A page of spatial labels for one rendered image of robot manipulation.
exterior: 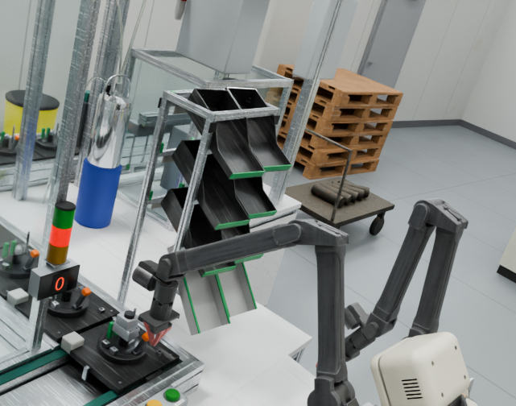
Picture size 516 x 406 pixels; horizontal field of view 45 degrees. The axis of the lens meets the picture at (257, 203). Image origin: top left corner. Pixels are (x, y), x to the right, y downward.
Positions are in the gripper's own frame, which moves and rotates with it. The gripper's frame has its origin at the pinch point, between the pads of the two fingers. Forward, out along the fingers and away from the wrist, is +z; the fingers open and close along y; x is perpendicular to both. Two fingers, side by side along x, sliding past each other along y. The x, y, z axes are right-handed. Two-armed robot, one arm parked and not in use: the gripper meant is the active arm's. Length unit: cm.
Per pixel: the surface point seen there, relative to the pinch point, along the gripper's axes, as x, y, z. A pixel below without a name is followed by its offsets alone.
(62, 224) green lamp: -19.7, 20.5, -31.7
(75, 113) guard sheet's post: -23, 19, -59
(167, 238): -63, -81, 18
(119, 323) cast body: -11.1, 2.0, -0.5
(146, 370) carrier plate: 0.4, 0.3, 9.0
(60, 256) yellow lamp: -19.4, 19.6, -22.6
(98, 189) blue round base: -84, -56, 0
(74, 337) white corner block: -20.0, 9.1, 6.7
